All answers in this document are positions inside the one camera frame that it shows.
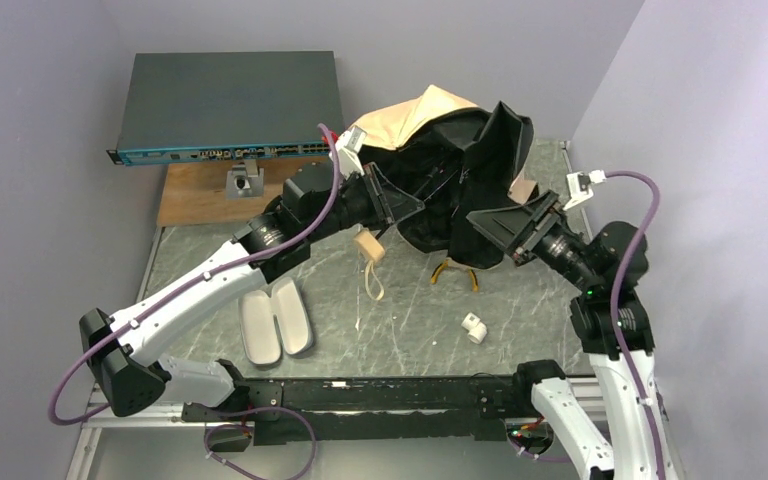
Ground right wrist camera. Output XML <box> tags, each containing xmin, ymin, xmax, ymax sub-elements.
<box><xmin>563</xmin><ymin>170</ymin><xmax>607</xmax><ymax>212</ymax></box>

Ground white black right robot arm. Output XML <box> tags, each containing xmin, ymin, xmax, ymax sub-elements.
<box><xmin>467</xmin><ymin>192</ymin><xmax>679</xmax><ymax>479</ymax></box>

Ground white plastic pipe fitting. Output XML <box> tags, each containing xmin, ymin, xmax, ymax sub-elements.
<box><xmin>461</xmin><ymin>312</ymin><xmax>488</xmax><ymax>344</ymax></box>

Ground wooden board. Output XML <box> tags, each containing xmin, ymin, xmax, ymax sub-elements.
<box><xmin>156</xmin><ymin>156</ymin><xmax>330</xmax><ymax>227</ymax></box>

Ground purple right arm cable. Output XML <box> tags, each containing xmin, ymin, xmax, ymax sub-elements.
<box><xmin>595</xmin><ymin>170</ymin><xmax>670</xmax><ymax>480</ymax></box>

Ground beige umbrella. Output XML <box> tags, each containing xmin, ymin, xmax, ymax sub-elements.
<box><xmin>351</xmin><ymin>84</ymin><xmax>539</xmax><ymax>292</ymax></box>

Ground grey metal stand bracket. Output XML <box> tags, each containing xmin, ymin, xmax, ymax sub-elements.
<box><xmin>225</xmin><ymin>159</ymin><xmax>265</xmax><ymax>200</ymax></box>

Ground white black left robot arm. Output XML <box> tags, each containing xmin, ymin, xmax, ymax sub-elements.
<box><xmin>79</xmin><ymin>162</ymin><xmax>424</xmax><ymax>417</ymax></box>

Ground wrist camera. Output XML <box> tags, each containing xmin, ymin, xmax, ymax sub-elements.
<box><xmin>329</xmin><ymin>126</ymin><xmax>367</xmax><ymax>178</ymax></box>
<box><xmin>563</xmin><ymin>170</ymin><xmax>607</xmax><ymax>212</ymax></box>

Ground yellow handled pliers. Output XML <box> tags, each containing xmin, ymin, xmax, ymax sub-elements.
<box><xmin>429</xmin><ymin>257</ymin><xmax>480</xmax><ymax>292</ymax></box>

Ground grey network switch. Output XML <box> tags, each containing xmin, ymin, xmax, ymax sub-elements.
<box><xmin>107</xmin><ymin>51</ymin><xmax>346</xmax><ymax>166</ymax></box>

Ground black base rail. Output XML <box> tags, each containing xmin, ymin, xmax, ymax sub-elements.
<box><xmin>182</xmin><ymin>373</ymin><xmax>538</xmax><ymax>446</ymax></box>

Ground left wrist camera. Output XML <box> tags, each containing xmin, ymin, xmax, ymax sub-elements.
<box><xmin>329</xmin><ymin>126</ymin><xmax>367</xmax><ymax>178</ymax></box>

